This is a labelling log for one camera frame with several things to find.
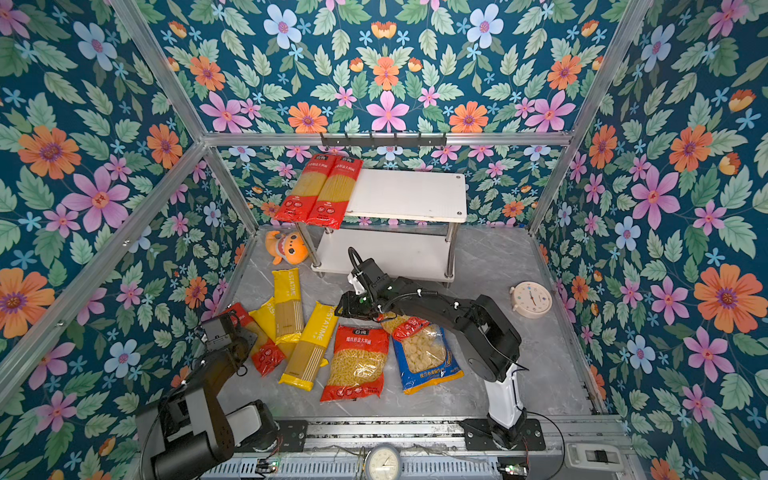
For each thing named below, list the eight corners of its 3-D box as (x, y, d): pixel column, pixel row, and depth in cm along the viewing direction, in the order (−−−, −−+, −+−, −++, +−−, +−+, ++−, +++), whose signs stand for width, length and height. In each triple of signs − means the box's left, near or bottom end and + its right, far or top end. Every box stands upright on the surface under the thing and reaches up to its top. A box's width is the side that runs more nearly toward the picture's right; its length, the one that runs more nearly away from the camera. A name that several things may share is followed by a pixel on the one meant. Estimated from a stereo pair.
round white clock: (515, 318, 97) (518, 313, 94) (507, 287, 104) (510, 281, 102) (553, 318, 97) (557, 313, 94) (542, 287, 104) (546, 281, 102)
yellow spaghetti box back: (278, 345, 90) (275, 341, 87) (275, 276, 106) (272, 271, 104) (307, 337, 91) (304, 333, 89) (299, 270, 108) (297, 265, 105)
